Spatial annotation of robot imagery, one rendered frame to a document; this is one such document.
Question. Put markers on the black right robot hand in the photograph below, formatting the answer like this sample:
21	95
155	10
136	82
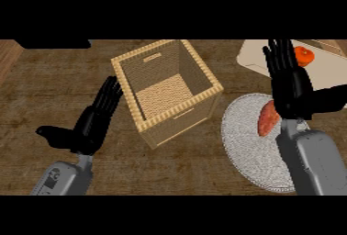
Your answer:
291	91

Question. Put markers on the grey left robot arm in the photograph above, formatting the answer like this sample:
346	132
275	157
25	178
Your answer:
62	179

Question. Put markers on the orange sweet potato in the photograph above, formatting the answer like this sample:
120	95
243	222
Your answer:
268	120

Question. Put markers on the tan wicker basket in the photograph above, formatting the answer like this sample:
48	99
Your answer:
169	91

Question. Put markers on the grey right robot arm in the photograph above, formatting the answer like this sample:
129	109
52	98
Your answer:
309	159

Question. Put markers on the white round woven placemat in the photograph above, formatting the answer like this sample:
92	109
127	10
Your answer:
253	143

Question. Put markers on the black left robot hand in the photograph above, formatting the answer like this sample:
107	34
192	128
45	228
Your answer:
92	127

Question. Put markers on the beige cutting board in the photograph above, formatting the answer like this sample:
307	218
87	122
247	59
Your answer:
322	65

